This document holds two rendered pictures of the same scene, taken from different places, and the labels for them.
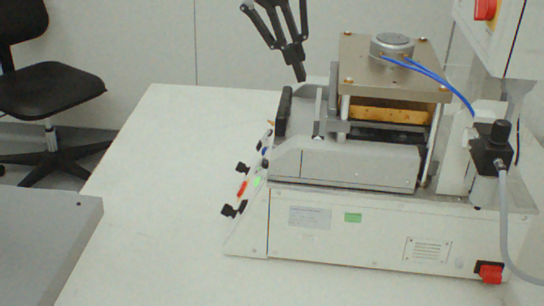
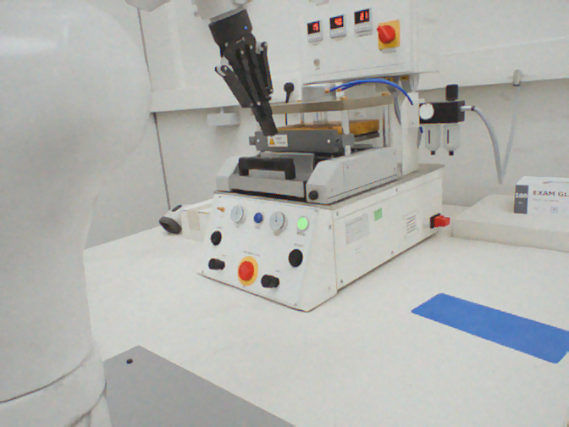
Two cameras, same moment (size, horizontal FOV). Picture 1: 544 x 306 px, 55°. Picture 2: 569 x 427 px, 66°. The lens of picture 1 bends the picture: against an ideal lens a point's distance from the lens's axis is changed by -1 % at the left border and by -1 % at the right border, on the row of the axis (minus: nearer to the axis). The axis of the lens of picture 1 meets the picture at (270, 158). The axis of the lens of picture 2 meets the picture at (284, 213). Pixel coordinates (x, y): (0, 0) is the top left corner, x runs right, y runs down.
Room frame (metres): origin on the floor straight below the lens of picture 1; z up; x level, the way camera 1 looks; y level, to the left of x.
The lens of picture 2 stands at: (0.33, 0.65, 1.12)
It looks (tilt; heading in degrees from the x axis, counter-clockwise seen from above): 15 degrees down; 310
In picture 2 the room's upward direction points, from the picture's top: 5 degrees counter-clockwise
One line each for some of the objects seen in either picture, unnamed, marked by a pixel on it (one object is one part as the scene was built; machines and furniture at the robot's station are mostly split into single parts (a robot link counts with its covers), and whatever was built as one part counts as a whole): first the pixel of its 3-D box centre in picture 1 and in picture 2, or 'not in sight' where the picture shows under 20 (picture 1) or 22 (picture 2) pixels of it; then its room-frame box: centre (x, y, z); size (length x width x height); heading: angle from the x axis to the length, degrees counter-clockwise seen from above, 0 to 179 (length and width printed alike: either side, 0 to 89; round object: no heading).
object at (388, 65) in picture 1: (405, 77); (335, 111); (0.88, -0.24, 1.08); 0.31 x 0.24 x 0.13; 175
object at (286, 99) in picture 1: (283, 109); (265, 167); (0.92, -0.02, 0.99); 0.15 x 0.02 x 0.04; 175
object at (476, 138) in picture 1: (481, 158); (439, 120); (0.67, -0.31, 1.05); 0.15 x 0.05 x 0.15; 175
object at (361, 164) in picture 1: (337, 162); (352, 173); (0.77, -0.12, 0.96); 0.26 x 0.05 x 0.07; 85
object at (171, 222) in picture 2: not in sight; (190, 214); (1.43, -0.21, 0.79); 0.20 x 0.08 x 0.08; 88
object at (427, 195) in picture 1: (392, 148); (333, 178); (0.90, -0.24, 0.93); 0.46 x 0.35 x 0.01; 85
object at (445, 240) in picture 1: (365, 189); (330, 219); (0.89, -0.20, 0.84); 0.53 x 0.37 x 0.17; 85
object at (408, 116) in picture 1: (385, 82); (323, 120); (0.89, -0.20, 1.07); 0.22 x 0.17 x 0.10; 175
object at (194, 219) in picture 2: not in sight; (218, 217); (1.30, -0.21, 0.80); 0.19 x 0.13 x 0.09; 88
